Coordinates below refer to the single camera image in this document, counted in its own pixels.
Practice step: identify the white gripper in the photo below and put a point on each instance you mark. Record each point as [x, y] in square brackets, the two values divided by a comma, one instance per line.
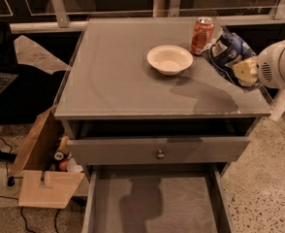
[269, 68]

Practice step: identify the blue chip bag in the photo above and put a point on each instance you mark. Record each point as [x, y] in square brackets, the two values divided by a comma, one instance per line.
[228, 50]

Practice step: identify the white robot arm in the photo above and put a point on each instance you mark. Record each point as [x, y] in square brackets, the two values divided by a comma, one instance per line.
[278, 102]

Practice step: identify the grey top drawer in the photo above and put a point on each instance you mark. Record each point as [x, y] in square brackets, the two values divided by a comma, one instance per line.
[128, 151]

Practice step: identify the grey drawer cabinet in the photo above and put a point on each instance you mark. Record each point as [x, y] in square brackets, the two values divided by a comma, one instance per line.
[113, 92]

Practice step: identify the round metal drawer knob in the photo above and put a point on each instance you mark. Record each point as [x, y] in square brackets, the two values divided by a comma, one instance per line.
[160, 155]

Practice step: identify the grey open middle drawer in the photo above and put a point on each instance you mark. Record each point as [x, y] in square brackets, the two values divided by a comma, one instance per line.
[173, 198]

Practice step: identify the orange soda can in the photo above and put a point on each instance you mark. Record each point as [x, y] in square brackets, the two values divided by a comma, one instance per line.
[202, 32]

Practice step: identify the white paper bowl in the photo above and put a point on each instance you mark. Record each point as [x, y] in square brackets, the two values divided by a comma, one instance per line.
[169, 60]

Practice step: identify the yellow bottle in box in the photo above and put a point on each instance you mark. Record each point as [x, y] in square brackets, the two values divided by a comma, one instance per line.
[62, 150]

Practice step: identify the orange round object in box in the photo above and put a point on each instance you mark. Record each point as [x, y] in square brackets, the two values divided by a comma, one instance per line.
[63, 165]

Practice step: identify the grey metal railing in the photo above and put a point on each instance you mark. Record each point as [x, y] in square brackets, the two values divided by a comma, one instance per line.
[39, 16]

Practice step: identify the open cardboard box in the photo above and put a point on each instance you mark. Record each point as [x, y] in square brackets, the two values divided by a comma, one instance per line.
[42, 188]

